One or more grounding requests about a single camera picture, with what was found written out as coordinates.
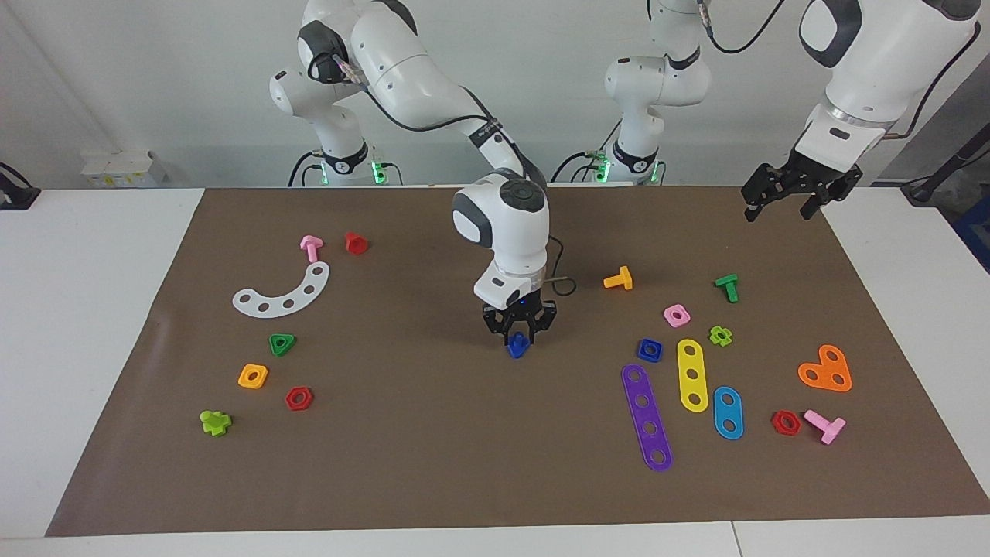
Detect black stand leg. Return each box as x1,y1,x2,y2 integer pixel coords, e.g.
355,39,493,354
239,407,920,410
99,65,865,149
901,147,990,206

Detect brown table mat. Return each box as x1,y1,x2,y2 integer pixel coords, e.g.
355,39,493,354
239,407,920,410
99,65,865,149
45,184,990,538

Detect purple four-hole plate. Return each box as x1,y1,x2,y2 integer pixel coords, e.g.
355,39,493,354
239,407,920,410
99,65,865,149
621,364,674,473

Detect orange heart-shaped plate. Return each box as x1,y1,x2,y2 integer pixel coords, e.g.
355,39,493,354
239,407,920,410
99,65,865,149
797,344,853,393

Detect yellow three-hole plate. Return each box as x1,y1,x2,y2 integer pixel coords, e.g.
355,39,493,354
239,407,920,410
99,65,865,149
677,339,709,413

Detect blue crate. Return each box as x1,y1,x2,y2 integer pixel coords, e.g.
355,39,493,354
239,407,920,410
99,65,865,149
951,193,990,272

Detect blue two-hole plate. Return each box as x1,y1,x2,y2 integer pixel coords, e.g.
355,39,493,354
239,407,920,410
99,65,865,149
713,386,745,441

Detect white curved five-hole plate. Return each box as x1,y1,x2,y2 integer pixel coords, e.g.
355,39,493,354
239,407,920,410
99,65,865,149
232,261,331,319

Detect white boxes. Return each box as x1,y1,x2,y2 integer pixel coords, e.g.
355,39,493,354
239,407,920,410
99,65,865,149
81,149,169,188

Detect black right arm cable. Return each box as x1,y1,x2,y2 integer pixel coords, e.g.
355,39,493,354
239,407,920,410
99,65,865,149
329,50,577,299

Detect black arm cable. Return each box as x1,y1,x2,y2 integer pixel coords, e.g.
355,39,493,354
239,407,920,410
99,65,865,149
692,0,983,140
329,50,577,299

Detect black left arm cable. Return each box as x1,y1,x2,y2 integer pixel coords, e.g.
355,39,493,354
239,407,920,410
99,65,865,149
692,0,983,140

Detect black base cable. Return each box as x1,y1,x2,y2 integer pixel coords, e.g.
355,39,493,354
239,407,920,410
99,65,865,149
288,151,326,188
551,149,612,184

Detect black clamp with cable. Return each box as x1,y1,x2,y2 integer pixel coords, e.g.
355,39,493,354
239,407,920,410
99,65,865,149
0,162,41,211

